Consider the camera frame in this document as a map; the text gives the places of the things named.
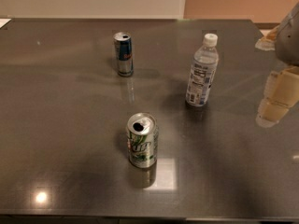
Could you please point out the blue silver redbull can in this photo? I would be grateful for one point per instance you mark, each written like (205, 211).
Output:
(124, 53)

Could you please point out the clear plastic water bottle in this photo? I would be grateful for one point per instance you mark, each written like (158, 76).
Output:
(204, 66)

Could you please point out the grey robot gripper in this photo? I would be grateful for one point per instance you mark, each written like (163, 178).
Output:
(290, 39)

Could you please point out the green white soda can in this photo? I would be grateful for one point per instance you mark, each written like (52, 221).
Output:
(142, 140)

